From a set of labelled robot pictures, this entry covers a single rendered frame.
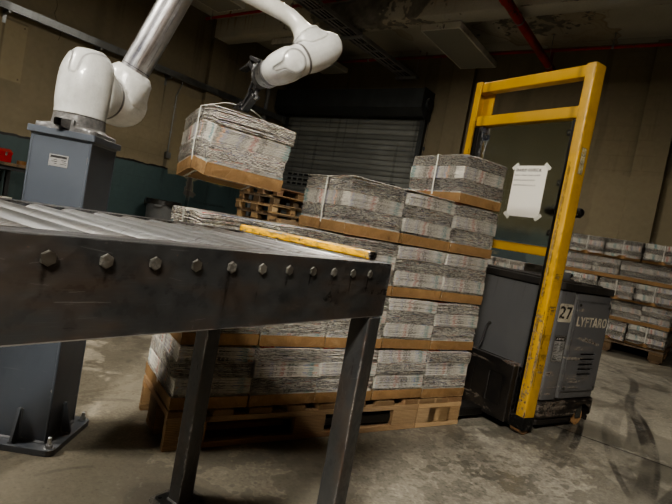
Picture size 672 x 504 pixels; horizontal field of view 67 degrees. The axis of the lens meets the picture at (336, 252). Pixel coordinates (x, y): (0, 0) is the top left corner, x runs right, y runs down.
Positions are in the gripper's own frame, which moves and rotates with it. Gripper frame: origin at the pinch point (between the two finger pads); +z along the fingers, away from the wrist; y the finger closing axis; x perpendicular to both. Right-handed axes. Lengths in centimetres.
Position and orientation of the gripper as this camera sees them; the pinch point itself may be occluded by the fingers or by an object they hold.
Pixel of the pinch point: (241, 88)
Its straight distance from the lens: 199.3
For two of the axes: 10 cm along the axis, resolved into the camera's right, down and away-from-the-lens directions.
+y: -1.5, 9.9, -0.3
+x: 8.1, 1.4, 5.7
